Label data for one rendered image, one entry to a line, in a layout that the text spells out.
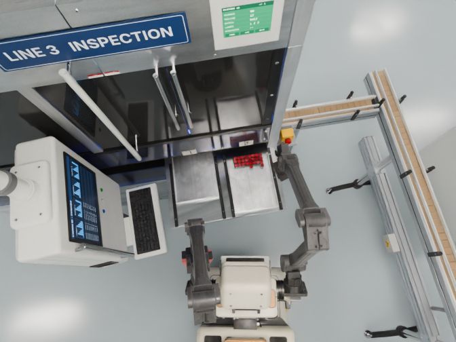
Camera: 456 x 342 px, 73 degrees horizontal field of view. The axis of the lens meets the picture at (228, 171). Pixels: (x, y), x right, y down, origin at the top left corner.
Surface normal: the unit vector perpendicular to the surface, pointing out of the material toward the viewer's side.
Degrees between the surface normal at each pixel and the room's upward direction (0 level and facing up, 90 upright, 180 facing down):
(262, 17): 90
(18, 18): 90
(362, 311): 0
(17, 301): 0
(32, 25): 90
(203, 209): 0
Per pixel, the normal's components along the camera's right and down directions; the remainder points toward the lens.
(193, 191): -0.04, -0.32
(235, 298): -0.04, 0.48
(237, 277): -0.03, -0.88
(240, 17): 0.15, 0.94
